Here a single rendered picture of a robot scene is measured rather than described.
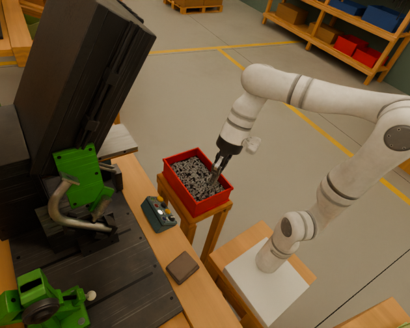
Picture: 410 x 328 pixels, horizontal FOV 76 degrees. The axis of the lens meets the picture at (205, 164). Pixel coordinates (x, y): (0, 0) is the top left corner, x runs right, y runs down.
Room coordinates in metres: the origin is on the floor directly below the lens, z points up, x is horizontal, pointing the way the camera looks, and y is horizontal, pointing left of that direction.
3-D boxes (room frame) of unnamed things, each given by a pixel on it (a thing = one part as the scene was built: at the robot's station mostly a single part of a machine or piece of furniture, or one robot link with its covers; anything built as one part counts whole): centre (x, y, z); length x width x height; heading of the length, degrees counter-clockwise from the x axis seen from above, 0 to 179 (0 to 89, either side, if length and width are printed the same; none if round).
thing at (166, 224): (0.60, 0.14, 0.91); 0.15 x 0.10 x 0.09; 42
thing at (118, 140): (0.67, 0.47, 1.11); 0.39 x 0.16 x 0.03; 132
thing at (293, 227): (0.50, -0.33, 1.14); 0.09 x 0.09 x 0.17; 21
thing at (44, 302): (0.14, 0.29, 1.12); 0.07 x 0.03 x 0.08; 132
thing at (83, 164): (0.53, 0.39, 1.17); 0.13 x 0.12 x 0.20; 42
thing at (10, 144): (0.53, 0.66, 1.07); 0.30 x 0.18 x 0.34; 42
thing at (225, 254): (0.51, -0.32, 0.83); 0.32 x 0.32 x 0.04; 46
